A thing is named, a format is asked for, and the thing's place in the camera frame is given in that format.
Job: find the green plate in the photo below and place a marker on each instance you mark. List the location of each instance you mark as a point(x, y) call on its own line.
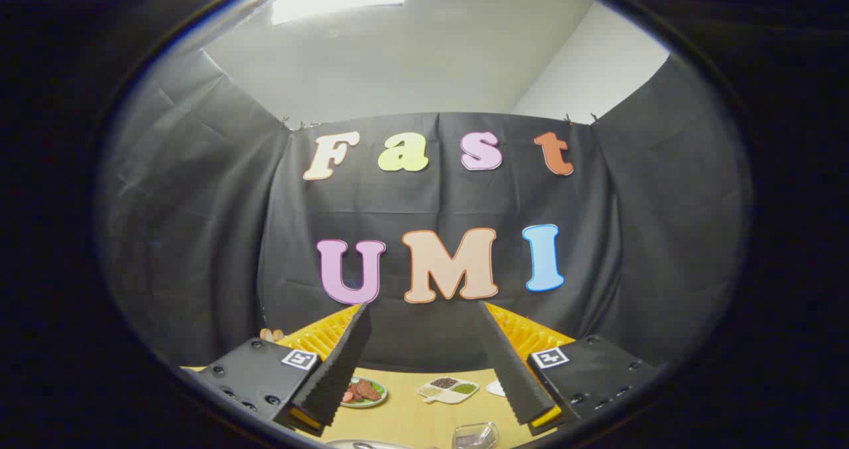
point(379, 399)

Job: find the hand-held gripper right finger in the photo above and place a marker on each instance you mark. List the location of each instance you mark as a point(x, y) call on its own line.
point(511, 369)

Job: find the white square coaster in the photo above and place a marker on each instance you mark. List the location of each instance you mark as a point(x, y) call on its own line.
point(496, 388)

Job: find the red sausage slice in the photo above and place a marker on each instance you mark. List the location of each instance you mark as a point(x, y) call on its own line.
point(349, 396)

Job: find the white divided grain dish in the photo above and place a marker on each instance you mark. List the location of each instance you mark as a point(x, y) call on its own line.
point(446, 390)

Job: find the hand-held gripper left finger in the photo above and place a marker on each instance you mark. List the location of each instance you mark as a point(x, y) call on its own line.
point(335, 369)

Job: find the brown meat slice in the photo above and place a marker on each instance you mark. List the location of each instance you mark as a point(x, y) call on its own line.
point(367, 390)

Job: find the large white plate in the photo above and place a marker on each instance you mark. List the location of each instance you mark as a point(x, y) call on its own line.
point(371, 444)

